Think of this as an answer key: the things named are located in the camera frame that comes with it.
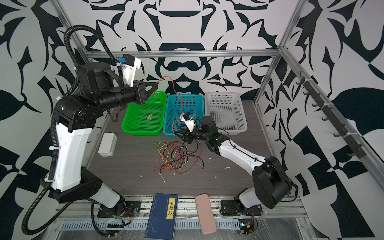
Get red cable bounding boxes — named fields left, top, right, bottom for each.
left=153, top=76, right=185, bottom=136

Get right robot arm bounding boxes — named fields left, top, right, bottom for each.
left=175, top=112, right=292, bottom=209

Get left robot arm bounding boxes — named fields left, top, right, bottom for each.
left=21, top=25, right=158, bottom=236

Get green plastic basket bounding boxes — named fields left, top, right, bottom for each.
left=122, top=91, right=168, bottom=136

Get teal plastic basket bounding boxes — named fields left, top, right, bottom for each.
left=163, top=94, right=205, bottom=138

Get white plastic basket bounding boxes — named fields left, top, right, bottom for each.
left=204, top=92, right=248, bottom=135

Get white box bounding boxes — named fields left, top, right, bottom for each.
left=98, top=133, right=118, bottom=157

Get pink case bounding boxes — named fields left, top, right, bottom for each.
left=195, top=194, right=217, bottom=235

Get blue book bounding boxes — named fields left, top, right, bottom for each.
left=145, top=193, right=179, bottom=240

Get small circuit board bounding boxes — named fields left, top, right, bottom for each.
left=239, top=218, right=258, bottom=236

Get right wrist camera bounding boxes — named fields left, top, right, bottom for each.
left=180, top=112, right=196, bottom=132

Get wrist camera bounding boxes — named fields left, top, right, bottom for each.
left=180, top=112, right=196, bottom=132
left=118, top=54, right=142, bottom=87

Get tangled cable pile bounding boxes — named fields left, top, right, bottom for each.
left=153, top=140, right=205, bottom=175

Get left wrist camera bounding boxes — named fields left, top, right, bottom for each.
left=118, top=54, right=142, bottom=87

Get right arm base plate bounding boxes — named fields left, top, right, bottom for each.
left=220, top=200, right=263, bottom=217

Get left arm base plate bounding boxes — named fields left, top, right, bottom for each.
left=97, top=201, right=141, bottom=218

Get wall hook rail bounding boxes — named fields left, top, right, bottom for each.
left=297, top=72, right=367, bottom=159

